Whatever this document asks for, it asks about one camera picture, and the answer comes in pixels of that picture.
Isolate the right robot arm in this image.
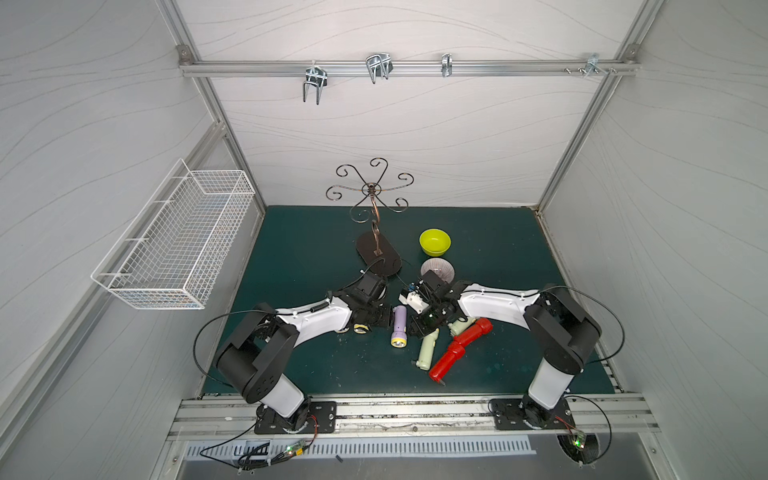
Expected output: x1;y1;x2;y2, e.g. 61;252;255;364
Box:
398;271;602;430

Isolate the metal double hook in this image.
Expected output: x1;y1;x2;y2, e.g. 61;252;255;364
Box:
365;52;393;84
302;66;328;105

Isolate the red flashlight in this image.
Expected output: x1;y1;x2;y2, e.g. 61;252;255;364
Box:
429;341;466;384
454;318;493;347

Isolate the pale green flashlight right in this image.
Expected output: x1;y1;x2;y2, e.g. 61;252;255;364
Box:
448;317;476;337

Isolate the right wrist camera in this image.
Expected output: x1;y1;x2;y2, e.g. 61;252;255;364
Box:
398;289;429;314

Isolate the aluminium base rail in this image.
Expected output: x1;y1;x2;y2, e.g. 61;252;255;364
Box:
167;394;660;441

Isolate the white wire basket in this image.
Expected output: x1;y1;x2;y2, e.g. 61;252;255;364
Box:
90;159;255;310

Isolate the pale green flashlight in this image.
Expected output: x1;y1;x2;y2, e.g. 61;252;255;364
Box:
448;317;476;337
415;329;440;371

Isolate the copper wire jewelry stand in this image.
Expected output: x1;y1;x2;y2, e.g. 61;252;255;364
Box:
325;157;415;279

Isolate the red flashlight lower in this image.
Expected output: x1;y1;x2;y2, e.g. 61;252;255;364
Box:
429;341;466;384

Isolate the lime green bowl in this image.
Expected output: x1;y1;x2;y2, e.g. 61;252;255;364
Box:
419;228;452;257

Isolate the metal hook right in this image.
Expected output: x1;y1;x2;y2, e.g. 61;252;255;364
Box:
563;53;617;78

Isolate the aluminium top rail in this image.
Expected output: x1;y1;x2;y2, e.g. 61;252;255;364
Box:
179;57;641;79

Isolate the red flashlight upper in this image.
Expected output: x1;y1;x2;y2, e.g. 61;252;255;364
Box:
454;318;493;347

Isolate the pink patterned bowl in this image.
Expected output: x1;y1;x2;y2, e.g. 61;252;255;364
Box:
420;257;455;284

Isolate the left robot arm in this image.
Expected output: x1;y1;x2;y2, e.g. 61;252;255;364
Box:
213;273;391;433

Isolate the metal double hook left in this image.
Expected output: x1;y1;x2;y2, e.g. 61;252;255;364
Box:
302;66;328;105

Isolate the pale green flashlight middle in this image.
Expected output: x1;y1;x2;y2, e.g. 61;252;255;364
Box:
415;329;440;371

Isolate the small metal hook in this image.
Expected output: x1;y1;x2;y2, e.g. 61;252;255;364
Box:
441;53;453;78

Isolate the metal double hook middle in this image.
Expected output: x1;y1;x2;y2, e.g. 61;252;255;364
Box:
365;52;393;84

